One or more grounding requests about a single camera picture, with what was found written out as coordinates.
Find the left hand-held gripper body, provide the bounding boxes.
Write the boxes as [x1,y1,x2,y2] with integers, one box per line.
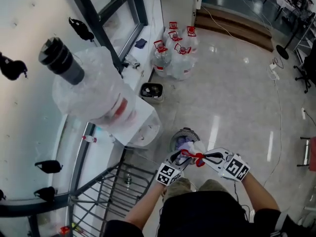
[156,149,196,188]

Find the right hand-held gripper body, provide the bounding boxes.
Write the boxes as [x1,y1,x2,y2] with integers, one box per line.
[203,147,251,182]

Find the white clothes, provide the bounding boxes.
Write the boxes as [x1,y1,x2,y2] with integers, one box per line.
[178,142,206,165]

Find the purple clothes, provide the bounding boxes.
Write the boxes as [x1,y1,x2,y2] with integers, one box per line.
[176,136,195,149]

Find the round grey laundry basket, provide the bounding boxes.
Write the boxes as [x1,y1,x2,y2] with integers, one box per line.
[169,127,207,158]

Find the person's left forearm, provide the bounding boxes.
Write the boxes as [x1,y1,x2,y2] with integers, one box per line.
[122,181,171,230]

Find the person's right forearm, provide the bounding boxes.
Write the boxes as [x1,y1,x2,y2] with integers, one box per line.
[240,171,281,216]

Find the person's khaki trousers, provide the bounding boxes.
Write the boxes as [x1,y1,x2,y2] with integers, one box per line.
[162,177,231,202]

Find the person's black shirt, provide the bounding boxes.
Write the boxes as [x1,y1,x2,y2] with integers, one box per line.
[103,191,316,237]

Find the black metal rack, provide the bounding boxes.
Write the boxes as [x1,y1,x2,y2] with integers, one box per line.
[0,154,159,237]

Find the grey trash bin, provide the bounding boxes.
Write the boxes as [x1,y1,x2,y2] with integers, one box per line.
[138,82,165,105]

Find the small bottle red cap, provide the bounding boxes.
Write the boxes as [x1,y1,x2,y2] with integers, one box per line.
[81,135,98,144]

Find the clear water jug red cap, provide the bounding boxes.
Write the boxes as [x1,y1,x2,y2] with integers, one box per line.
[184,25,199,53]
[163,21,179,42]
[153,39,173,78]
[170,42,198,81]
[165,30,184,49]

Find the white power strip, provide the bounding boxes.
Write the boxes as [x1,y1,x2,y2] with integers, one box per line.
[268,62,280,80]

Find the black office chair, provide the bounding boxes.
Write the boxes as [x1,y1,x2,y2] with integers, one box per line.
[293,48,316,94]

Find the black stand with round base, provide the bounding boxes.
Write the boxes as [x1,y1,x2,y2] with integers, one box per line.
[275,7,305,60]

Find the brown wooden step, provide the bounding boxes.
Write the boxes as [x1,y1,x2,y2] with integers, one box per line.
[194,5,275,53]

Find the silver metal shelf rack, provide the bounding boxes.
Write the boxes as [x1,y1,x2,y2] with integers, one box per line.
[293,15,316,59]

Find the black cylinder flask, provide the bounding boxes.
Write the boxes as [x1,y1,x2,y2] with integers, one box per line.
[38,37,86,86]

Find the red stool black frame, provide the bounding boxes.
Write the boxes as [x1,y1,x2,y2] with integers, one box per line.
[297,136,316,168]

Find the dark window frame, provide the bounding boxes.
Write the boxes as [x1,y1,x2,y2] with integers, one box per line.
[64,0,149,79]

